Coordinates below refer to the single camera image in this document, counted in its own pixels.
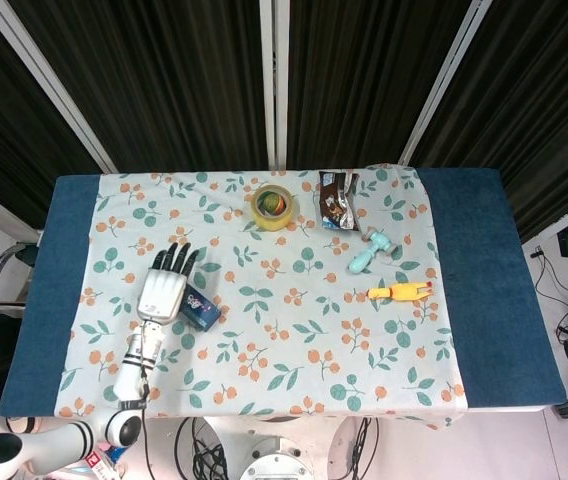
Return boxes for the black floor cables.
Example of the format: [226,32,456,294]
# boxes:
[528,244,568,346]

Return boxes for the yellow rubber chicken toy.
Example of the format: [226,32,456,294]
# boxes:
[366,281,435,304]

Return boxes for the floral orange fruit tablecloth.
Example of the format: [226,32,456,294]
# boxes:
[53,163,468,431]

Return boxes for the black cable bundle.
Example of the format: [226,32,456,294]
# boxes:
[173,417,233,480]

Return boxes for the blue shallow box tray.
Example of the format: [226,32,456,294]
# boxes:
[179,283,223,332]

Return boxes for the black pleated curtain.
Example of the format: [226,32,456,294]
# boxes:
[0,0,568,246]

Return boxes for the white slanted frame post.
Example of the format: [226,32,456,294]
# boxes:
[397,0,493,169]
[0,0,118,175]

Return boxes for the white upright frame post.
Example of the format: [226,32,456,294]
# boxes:
[258,0,290,171]

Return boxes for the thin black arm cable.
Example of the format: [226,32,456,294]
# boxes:
[136,367,153,480]

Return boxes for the yellow packing tape roll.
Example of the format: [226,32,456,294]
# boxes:
[249,184,299,232]

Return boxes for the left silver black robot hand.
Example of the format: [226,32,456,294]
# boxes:
[136,241,201,326]

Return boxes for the brown silver snack packet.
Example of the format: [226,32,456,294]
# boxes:
[317,170,361,232]

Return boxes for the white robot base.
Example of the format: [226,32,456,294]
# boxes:
[198,413,383,480]

